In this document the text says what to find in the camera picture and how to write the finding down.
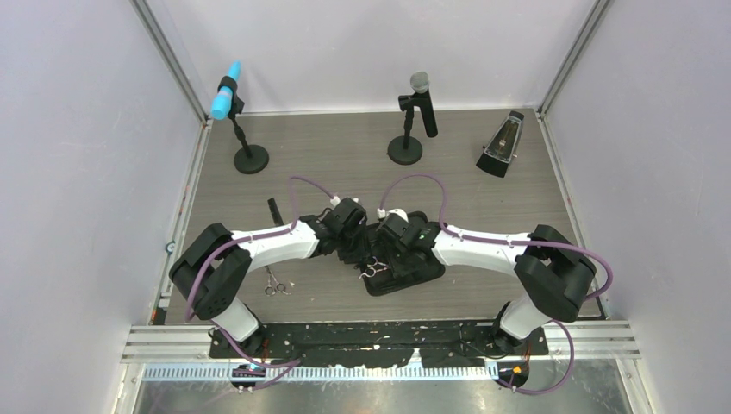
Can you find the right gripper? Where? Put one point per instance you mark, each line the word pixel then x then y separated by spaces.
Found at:
pixel 389 247

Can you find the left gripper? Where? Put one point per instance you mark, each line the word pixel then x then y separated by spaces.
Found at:
pixel 362 252

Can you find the silver thinning scissors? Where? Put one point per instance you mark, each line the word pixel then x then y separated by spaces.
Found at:
pixel 372 267

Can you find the black zipper tool case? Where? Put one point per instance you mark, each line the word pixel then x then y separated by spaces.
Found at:
pixel 394 280

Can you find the silver cutting scissors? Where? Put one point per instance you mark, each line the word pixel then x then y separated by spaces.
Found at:
pixel 274 287

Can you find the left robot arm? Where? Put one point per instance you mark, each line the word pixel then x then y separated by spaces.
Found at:
pixel 210 272

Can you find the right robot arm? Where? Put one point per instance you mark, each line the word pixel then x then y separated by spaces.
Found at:
pixel 555 275

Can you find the black comb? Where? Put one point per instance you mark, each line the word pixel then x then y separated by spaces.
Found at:
pixel 275 212

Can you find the right black microphone stand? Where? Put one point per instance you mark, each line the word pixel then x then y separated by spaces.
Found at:
pixel 404 150

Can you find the black microphone stand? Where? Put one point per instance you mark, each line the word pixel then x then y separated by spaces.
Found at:
pixel 250 159
pixel 404 150

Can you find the black metronome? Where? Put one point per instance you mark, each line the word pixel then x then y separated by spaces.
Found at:
pixel 500 151

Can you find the left black microphone stand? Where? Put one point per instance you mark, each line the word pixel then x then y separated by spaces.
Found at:
pixel 250 159

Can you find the black grey microphone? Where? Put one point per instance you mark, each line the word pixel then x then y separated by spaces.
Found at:
pixel 419 83

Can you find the blue microphone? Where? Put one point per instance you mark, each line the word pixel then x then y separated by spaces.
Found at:
pixel 223 102

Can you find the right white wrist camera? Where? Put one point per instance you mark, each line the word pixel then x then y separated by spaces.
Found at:
pixel 383 214

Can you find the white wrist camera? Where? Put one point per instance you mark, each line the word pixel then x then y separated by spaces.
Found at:
pixel 383 214
pixel 336 200

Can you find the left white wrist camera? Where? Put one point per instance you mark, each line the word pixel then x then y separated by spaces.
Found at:
pixel 336 200

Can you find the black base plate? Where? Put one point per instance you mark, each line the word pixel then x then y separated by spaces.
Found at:
pixel 447 343

